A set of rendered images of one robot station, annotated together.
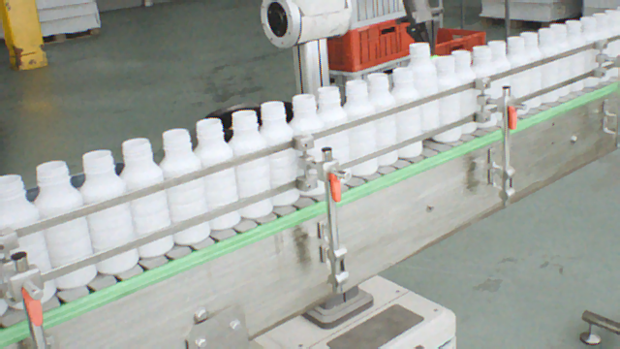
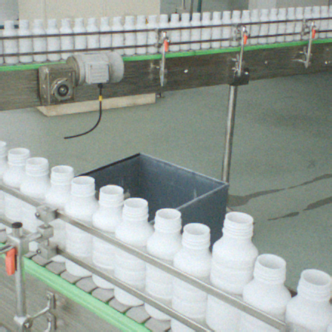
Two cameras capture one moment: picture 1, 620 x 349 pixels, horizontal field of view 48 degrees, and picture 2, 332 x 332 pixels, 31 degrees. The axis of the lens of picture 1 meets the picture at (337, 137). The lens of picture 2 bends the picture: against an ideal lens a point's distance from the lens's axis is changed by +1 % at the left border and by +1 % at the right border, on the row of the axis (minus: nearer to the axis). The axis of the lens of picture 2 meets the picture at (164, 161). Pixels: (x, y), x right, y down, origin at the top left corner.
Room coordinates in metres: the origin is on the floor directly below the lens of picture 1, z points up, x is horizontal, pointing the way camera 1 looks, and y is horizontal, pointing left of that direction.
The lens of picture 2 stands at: (1.05, -0.83, 1.55)
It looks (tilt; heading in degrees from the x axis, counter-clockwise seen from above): 22 degrees down; 79
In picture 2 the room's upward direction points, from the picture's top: 3 degrees clockwise
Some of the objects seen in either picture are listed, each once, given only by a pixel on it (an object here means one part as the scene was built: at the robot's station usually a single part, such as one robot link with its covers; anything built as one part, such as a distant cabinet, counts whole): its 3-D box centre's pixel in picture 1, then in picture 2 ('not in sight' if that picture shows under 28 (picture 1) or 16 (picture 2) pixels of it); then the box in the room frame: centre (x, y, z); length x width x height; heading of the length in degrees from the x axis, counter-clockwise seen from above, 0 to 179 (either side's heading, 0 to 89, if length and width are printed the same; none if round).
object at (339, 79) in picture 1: (362, 78); not in sight; (3.80, -0.17, 0.55); 0.61 x 0.41 x 0.22; 137
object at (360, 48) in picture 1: (360, 38); not in sight; (3.81, -0.17, 0.78); 0.61 x 0.41 x 0.22; 136
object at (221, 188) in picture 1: (215, 174); (21, 193); (0.98, 0.19, 1.08); 0.06 x 0.06 x 0.17
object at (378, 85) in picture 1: (379, 119); (166, 263); (1.20, -0.08, 1.08); 0.06 x 0.06 x 0.17
